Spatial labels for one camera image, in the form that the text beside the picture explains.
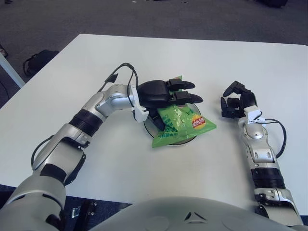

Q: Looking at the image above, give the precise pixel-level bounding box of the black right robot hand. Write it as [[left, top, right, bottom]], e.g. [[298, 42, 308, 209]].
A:
[[220, 81, 258, 119]]

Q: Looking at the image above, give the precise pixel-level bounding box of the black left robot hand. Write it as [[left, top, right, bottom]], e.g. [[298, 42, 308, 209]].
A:
[[137, 76, 205, 131]]

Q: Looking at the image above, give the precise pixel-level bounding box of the green snack chip bag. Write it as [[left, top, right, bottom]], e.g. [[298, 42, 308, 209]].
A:
[[151, 75, 217, 149]]

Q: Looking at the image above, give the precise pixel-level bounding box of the white plate with black rim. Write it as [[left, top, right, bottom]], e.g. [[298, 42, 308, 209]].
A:
[[143, 102, 203, 146]]

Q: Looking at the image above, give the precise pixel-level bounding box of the dark object on floor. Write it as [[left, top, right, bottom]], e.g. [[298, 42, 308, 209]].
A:
[[256, 0, 288, 8]]

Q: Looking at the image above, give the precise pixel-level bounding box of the black bag on floor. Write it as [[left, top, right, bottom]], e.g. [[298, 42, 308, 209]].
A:
[[23, 50, 60, 77]]

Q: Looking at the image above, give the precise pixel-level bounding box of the grey robot torso shell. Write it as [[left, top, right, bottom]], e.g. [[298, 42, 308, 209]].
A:
[[91, 196, 308, 231]]

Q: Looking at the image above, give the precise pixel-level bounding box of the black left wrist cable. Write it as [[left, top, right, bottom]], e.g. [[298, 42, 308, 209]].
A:
[[97, 63, 139, 106]]

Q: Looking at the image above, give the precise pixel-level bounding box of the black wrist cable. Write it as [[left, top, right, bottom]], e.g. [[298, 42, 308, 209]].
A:
[[97, 63, 139, 106], [263, 117, 287, 159]]

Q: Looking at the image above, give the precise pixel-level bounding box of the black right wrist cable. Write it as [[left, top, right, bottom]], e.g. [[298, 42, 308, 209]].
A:
[[263, 117, 287, 159]]

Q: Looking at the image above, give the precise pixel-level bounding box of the black metal bracket with screws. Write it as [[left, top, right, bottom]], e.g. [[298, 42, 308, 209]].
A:
[[71, 201, 98, 231]]

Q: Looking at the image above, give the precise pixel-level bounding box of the thin black elbow cable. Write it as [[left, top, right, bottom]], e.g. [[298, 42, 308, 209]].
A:
[[30, 134, 57, 170]]

